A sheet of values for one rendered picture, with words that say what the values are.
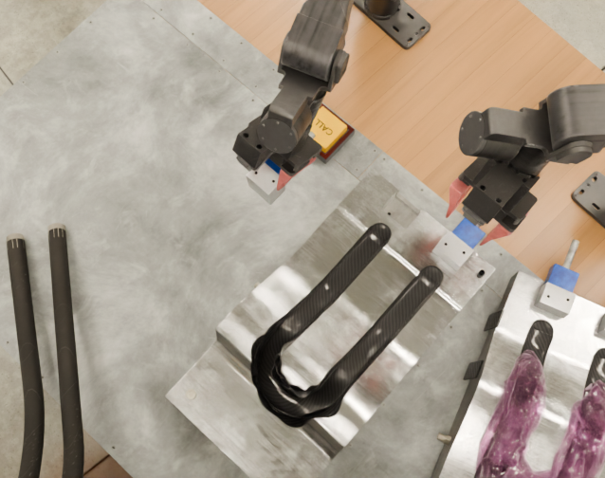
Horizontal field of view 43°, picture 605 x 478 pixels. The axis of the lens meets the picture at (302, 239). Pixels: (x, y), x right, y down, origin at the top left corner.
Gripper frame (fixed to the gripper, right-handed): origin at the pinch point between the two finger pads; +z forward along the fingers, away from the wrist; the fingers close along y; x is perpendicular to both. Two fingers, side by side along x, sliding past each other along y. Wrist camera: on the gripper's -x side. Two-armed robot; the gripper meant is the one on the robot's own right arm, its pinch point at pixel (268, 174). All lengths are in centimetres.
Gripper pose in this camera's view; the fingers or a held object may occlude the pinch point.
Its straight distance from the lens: 122.4
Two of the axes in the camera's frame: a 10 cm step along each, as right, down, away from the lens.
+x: 5.9, -5.1, 6.2
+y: 7.4, 6.4, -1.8
